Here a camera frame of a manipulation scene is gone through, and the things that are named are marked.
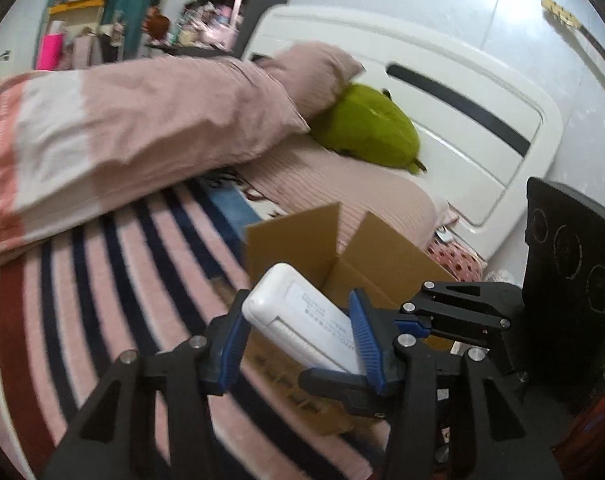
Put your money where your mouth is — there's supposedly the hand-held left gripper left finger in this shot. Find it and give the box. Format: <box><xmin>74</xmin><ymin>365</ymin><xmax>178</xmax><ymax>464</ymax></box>
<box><xmin>42</xmin><ymin>289</ymin><xmax>253</xmax><ymax>480</ymax></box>

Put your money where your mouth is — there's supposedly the guitar neck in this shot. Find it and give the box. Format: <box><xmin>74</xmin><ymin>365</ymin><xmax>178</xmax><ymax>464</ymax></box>
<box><xmin>541</xmin><ymin>0</ymin><xmax>605</xmax><ymax>83</ymax></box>

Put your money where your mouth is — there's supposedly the pink ribbed bed sheet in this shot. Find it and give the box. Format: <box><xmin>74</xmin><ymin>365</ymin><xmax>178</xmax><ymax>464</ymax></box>
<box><xmin>242</xmin><ymin>135</ymin><xmax>451</xmax><ymax>256</ymax></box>

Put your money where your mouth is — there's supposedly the striped printed blanket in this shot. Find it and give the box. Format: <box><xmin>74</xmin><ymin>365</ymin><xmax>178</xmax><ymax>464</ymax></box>
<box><xmin>0</xmin><ymin>175</ymin><xmax>398</xmax><ymax>480</ymax></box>

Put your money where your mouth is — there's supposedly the pink dotted cloth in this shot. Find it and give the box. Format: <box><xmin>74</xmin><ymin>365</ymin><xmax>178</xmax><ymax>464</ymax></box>
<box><xmin>427</xmin><ymin>237</ymin><xmax>486</xmax><ymax>283</ymax></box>

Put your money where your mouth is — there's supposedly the brown round wig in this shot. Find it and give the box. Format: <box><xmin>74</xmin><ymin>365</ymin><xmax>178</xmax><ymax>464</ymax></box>
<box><xmin>143</xmin><ymin>7</ymin><xmax>170</xmax><ymax>41</ymax></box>

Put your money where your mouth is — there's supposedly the pink grey striped duvet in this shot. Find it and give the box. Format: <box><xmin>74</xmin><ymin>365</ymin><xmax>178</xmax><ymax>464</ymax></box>
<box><xmin>0</xmin><ymin>55</ymin><xmax>311</xmax><ymax>261</ymax></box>

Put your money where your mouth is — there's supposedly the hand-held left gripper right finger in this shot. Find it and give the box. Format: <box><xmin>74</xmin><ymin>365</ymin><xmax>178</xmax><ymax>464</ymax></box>
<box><xmin>349</xmin><ymin>288</ymin><xmax>563</xmax><ymax>480</ymax></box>

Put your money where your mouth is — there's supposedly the white bed headboard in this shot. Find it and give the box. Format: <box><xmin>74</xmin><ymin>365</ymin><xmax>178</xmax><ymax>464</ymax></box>
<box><xmin>240</xmin><ymin>4</ymin><xmax>563</xmax><ymax>261</ymax></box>

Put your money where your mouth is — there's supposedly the pink ribbed pillow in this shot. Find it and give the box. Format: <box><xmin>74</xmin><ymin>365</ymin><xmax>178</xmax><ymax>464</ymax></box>
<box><xmin>255</xmin><ymin>42</ymin><xmax>366</xmax><ymax>121</ymax></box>

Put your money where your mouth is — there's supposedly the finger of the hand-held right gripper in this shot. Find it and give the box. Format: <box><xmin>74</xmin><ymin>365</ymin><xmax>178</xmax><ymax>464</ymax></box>
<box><xmin>395</xmin><ymin>281</ymin><xmax>521</xmax><ymax>348</ymax></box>
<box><xmin>298</xmin><ymin>366</ymin><xmax>398</xmax><ymax>418</ymax></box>

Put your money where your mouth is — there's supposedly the bright pink bag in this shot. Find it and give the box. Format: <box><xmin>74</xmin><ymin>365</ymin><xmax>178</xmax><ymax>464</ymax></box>
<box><xmin>36</xmin><ymin>34</ymin><xmax>63</xmax><ymax>71</ymax></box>

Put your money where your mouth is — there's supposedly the white power bank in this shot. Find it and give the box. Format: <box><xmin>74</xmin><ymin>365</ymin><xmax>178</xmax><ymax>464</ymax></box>
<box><xmin>241</xmin><ymin>262</ymin><xmax>368</xmax><ymax>376</ymax></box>

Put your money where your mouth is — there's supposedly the dark bookshelf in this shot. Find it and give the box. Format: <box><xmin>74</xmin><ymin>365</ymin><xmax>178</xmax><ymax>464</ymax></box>
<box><xmin>175</xmin><ymin>0</ymin><xmax>303</xmax><ymax>58</ymax></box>

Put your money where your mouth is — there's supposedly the brown cardboard box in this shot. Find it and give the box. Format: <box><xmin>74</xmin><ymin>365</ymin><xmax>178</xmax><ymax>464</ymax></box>
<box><xmin>243</xmin><ymin>201</ymin><xmax>458</xmax><ymax>436</ymax></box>

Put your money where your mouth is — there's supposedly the yellow shelf unit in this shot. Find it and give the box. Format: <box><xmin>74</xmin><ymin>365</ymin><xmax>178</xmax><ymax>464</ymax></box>
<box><xmin>47</xmin><ymin>0</ymin><xmax>108</xmax><ymax>68</ymax></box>

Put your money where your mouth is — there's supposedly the red clothing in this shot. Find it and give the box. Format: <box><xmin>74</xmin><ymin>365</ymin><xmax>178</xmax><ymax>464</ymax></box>
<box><xmin>553</xmin><ymin>385</ymin><xmax>605</xmax><ymax>466</ymax></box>

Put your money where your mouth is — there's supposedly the green plush toy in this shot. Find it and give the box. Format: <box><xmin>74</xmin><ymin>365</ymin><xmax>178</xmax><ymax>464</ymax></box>
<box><xmin>310</xmin><ymin>84</ymin><xmax>428</xmax><ymax>175</ymax></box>

